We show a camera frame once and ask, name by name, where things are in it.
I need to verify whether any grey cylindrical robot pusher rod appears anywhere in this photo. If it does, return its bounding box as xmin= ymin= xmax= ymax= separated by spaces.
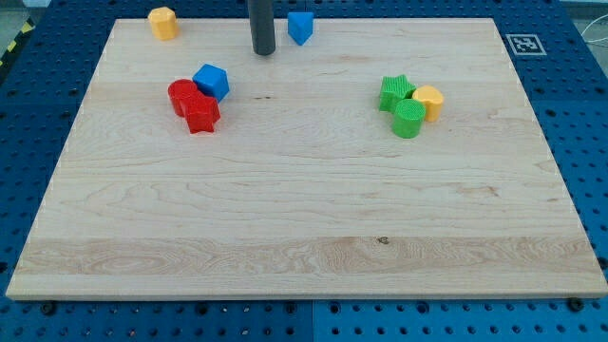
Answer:
xmin=247 ymin=0 xmax=276 ymax=56

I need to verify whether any white cable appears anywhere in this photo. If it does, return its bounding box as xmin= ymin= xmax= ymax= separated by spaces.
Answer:
xmin=579 ymin=12 xmax=608 ymax=48

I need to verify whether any black bolt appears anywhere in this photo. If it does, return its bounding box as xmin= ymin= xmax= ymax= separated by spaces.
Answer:
xmin=40 ymin=301 xmax=57 ymax=316
xmin=567 ymin=297 xmax=585 ymax=313

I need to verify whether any blue triangular block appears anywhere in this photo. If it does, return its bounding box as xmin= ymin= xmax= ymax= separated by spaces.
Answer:
xmin=287 ymin=11 xmax=314 ymax=46

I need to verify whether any light wooden board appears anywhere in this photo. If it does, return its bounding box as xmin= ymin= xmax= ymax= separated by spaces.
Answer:
xmin=7 ymin=18 xmax=607 ymax=300

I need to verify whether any black bolt right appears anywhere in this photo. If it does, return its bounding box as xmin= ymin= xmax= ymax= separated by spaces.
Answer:
xmin=567 ymin=297 xmax=585 ymax=313

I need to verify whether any yellow heart block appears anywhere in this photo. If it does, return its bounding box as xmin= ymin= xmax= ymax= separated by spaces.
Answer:
xmin=412 ymin=85 xmax=445 ymax=123

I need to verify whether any red star block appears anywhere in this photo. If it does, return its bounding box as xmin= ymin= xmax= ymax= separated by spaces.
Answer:
xmin=181 ymin=93 xmax=220 ymax=134

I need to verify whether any green cylinder block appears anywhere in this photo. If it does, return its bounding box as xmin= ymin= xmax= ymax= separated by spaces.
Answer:
xmin=391 ymin=99 xmax=426 ymax=139

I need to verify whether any white fiducial marker tag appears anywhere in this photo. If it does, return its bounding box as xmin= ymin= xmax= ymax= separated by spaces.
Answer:
xmin=505 ymin=33 xmax=546 ymax=56

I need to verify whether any red cylinder block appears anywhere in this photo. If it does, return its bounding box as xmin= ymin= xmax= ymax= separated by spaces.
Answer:
xmin=167 ymin=79 xmax=198 ymax=117

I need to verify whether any blue cube block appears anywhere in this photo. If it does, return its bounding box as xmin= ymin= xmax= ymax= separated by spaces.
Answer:
xmin=192 ymin=64 xmax=230 ymax=102

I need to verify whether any black bolt left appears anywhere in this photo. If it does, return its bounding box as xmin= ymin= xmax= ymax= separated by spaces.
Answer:
xmin=40 ymin=301 xmax=57 ymax=316

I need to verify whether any yellow octagonal block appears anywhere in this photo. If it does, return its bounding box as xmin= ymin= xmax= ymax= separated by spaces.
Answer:
xmin=147 ymin=7 xmax=180 ymax=41

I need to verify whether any green star block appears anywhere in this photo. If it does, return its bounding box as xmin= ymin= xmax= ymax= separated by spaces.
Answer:
xmin=379 ymin=74 xmax=416 ymax=112

